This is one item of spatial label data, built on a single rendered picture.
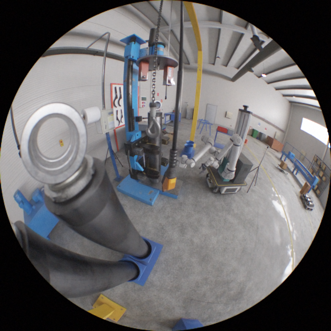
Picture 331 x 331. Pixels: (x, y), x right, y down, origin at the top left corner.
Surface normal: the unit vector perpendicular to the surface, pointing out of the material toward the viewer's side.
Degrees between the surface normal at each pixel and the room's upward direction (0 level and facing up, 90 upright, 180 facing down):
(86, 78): 90
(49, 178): 90
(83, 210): 90
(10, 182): 90
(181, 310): 0
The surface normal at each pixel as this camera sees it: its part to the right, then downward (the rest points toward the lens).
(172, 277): 0.04, -0.81
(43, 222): 0.94, 0.24
